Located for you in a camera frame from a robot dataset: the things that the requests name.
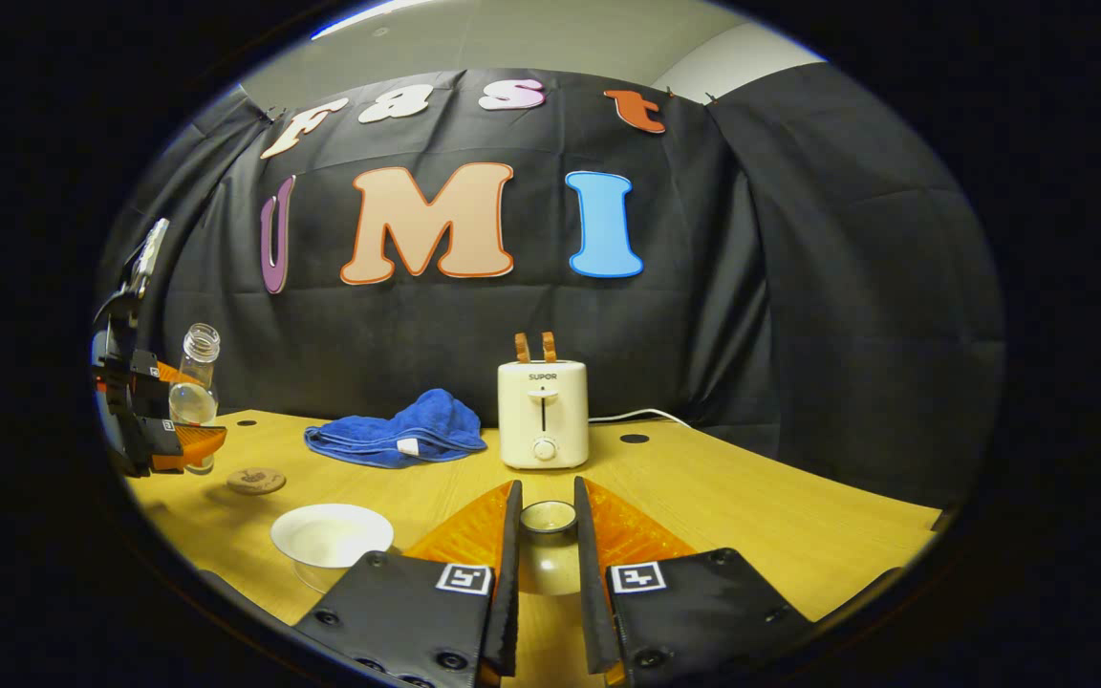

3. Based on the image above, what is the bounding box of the blue towel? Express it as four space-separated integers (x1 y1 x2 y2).
303 387 489 471

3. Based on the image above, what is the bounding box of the white toaster cable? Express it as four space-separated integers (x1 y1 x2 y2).
589 407 696 431

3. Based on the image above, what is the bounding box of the white porcelain teacup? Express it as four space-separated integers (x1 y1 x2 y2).
270 503 396 593

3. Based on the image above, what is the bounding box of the white teacup lid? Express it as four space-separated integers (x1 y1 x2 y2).
516 500 581 597

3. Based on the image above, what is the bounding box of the cream toaster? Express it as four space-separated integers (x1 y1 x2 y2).
497 359 591 471

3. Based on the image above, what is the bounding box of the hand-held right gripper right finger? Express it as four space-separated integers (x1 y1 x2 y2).
572 476 816 688

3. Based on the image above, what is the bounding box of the round wooden coaster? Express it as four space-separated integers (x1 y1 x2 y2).
226 466 289 497

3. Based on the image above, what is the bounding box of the clear glass water bottle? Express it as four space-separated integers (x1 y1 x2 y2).
168 323 224 475

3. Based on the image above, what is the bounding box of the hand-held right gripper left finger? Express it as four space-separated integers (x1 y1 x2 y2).
291 480 525 688

